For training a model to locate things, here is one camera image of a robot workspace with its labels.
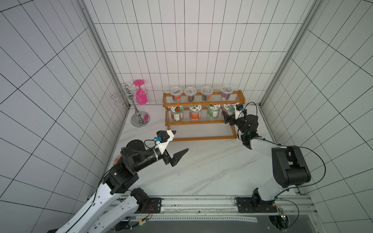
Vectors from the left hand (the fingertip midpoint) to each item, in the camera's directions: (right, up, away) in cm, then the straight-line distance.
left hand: (178, 142), depth 61 cm
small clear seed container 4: (+26, +25, +19) cm, 41 cm away
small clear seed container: (+6, +25, +19) cm, 32 cm away
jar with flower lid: (+9, +14, +25) cm, 30 cm away
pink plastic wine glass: (-30, +26, +43) cm, 58 cm away
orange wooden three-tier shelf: (+13, +12, +32) cm, 36 cm away
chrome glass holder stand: (-33, +9, +49) cm, 59 cm away
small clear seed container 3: (+15, +25, +19) cm, 34 cm away
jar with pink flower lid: (+30, +16, +26) cm, 42 cm away
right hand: (+28, +16, +28) cm, 43 cm away
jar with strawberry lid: (-2, +13, +25) cm, 28 cm away
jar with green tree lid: (+20, +15, +26) cm, 36 cm away
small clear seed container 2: (-2, +24, +19) cm, 30 cm away
